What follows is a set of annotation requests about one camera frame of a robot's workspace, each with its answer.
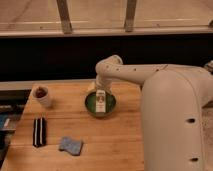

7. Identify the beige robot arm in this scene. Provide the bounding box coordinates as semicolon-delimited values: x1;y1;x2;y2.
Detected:
85;55;213;171

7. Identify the white green carton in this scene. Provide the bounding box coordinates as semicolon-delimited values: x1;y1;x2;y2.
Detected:
96;90;106;113

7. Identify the green bowl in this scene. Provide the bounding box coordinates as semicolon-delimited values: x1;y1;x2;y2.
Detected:
85;90;116;118

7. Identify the white cup with red contents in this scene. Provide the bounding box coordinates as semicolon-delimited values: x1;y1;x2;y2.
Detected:
33;86;52;108

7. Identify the blue sponge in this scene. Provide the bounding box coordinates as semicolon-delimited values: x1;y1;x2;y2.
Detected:
59;137;83;156

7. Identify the black white striped cloth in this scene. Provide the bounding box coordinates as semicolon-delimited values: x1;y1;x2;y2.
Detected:
33;117;46;148

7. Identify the dark clutter at left edge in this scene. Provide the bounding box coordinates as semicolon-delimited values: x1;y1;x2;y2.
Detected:
0;105;24;160

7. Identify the right metal window post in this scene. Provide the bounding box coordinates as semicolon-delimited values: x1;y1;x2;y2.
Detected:
124;0;137;32

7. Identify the metal window post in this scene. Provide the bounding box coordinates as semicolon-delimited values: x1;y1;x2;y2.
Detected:
124;0;137;32
56;0;72;34

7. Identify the left metal window post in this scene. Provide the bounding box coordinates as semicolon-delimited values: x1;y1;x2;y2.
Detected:
56;0;72;34

